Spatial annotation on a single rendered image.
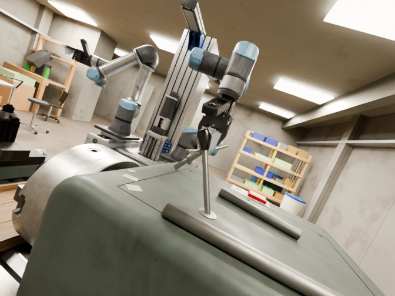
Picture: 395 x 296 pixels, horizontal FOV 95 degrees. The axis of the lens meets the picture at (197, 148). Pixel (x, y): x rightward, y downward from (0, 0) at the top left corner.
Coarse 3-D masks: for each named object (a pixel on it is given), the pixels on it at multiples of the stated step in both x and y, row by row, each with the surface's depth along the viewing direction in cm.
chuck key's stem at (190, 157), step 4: (188, 156) 54; (192, 156) 54; (196, 156) 53; (184, 160) 55; (188, 160) 54; (192, 160) 54; (176, 164) 55; (180, 164) 55; (184, 164) 56; (176, 168) 55
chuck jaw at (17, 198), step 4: (20, 188) 44; (16, 192) 44; (16, 196) 44; (24, 196) 42; (16, 200) 44; (20, 200) 42; (24, 200) 41; (20, 204) 42; (16, 208) 42; (20, 208) 42; (20, 212) 42
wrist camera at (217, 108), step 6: (210, 102) 49; (216, 102) 51; (222, 102) 52; (228, 102) 53; (204, 108) 48; (210, 108) 47; (216, 108) 47; (222, 108) 50; (210, 114) 47; (216, 114) 48
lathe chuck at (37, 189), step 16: (96, 144) 54; (48, 160) 44; (64, 160) 45; (80, 160) 45; (96, 160) 46; (32, 176) 42; (48, 176) 42; (64, 176) 42; (32, 192) 41; (48, 192) 40; (32, 208) 40; (16, 224) 42; (32, 224) 39; (32, 240) 40
